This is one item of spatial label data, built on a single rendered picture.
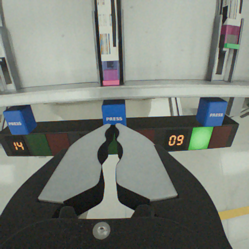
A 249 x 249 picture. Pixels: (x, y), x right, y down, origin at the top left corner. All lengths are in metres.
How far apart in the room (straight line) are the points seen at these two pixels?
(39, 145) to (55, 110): 0.81
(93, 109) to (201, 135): 0.79
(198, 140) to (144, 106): 0.74
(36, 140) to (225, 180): 1.00
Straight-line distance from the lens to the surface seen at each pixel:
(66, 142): 0.20
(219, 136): 0.22
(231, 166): 1.07
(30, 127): 0.19
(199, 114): 0.18
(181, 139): 0.20
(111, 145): 0.19
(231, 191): 1.08
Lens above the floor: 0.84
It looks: 74 degrees down
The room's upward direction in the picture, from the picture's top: straight up
